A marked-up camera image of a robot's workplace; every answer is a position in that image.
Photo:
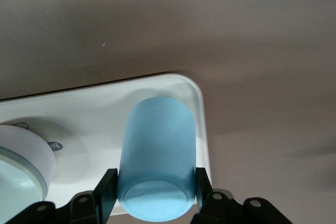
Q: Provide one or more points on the white bowl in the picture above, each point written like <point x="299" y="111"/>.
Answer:
<point x="31" y="150"/>

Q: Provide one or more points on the cream tray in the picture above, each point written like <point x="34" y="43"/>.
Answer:
<point x="86" y="119"/>

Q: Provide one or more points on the light blue cup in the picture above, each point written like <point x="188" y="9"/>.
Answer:
<point x="157" y="150"/>

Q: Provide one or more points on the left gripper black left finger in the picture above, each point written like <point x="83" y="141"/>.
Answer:
<point x="105" y="197"/>

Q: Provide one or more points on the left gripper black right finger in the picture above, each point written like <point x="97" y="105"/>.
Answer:
<point x="207" y="203"/>

